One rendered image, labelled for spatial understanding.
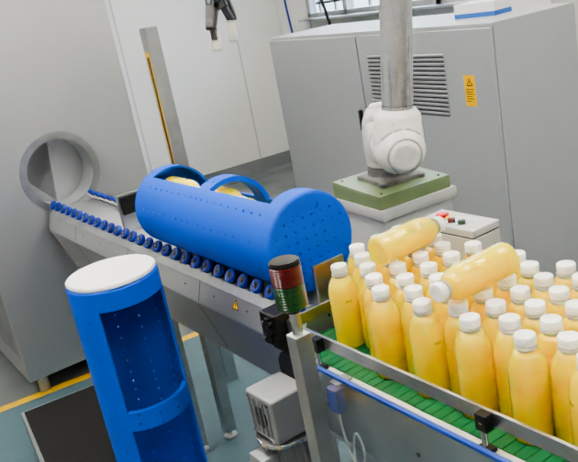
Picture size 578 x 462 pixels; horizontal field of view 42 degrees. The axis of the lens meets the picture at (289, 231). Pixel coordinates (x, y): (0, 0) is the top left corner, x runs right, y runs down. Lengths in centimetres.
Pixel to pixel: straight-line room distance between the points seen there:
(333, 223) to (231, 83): 559
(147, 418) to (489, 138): 205
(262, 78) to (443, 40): 420
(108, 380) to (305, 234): 78
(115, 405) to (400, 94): 130
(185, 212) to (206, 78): 518
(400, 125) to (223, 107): 528
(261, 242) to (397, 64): 74
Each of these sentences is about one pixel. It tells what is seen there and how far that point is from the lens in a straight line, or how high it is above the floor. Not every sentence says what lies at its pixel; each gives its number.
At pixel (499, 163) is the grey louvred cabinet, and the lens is 362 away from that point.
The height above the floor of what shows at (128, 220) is 97.
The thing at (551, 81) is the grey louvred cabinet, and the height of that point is 112.
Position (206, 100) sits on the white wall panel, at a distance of 750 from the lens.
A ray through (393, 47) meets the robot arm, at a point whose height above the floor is 152.
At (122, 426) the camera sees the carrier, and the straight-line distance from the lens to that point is 246.
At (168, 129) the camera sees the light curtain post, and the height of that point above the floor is 126.
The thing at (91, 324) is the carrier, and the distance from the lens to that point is 232.
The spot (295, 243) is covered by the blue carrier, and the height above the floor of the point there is 111.
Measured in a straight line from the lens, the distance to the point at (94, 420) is 347.
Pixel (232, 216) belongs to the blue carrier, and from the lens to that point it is 214.
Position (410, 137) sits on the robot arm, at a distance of 237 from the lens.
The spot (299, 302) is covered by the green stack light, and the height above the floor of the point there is 118.
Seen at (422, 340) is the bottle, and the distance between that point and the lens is 156.
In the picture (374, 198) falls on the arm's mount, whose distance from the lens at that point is 254.
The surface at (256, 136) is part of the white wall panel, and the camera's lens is 774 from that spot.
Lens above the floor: 176
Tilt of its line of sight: 18 degrees down
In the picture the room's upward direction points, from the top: 11 degrees counter-clockwise
